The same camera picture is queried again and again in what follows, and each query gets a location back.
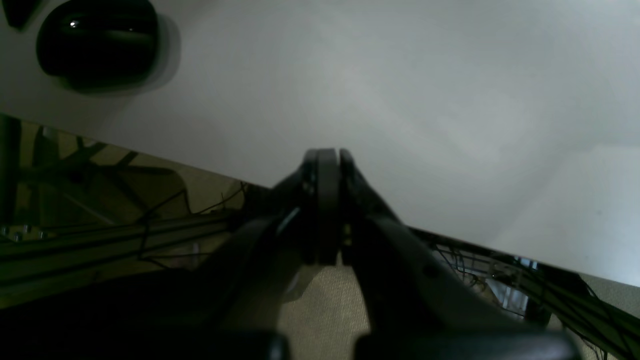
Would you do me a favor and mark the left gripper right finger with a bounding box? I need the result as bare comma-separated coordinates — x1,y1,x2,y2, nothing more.
339,149,582,360

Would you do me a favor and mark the black computer mouse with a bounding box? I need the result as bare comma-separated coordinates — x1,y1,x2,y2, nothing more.
35,0,160,88

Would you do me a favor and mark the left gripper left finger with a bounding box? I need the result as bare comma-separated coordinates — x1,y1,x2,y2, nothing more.
1,149,341,360

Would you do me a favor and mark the metal wire rack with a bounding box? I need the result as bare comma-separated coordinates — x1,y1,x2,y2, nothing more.
413,229,639,360

